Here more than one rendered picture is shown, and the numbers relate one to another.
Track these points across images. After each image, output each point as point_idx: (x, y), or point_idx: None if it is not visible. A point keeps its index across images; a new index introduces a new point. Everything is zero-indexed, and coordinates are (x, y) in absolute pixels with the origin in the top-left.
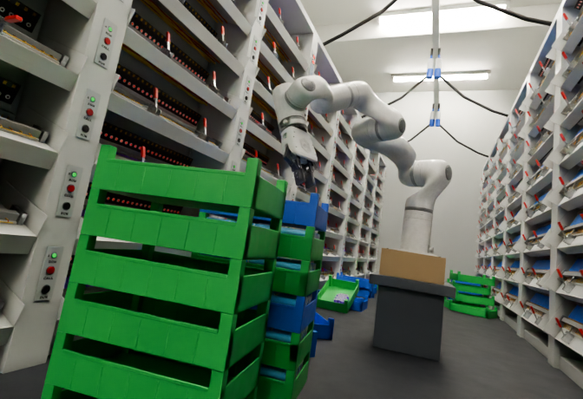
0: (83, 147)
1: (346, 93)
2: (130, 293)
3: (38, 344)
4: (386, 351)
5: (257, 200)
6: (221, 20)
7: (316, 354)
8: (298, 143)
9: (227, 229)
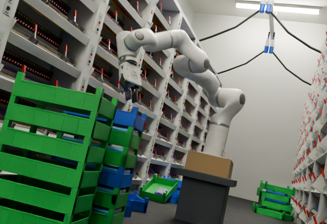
0: None
1: (168, 39)
2: (31, 150)
3: None
4: (183, 222)
5: (99, 108)
6: None
7: (132, 216)
8: (129, 73)
9: (84, 121)
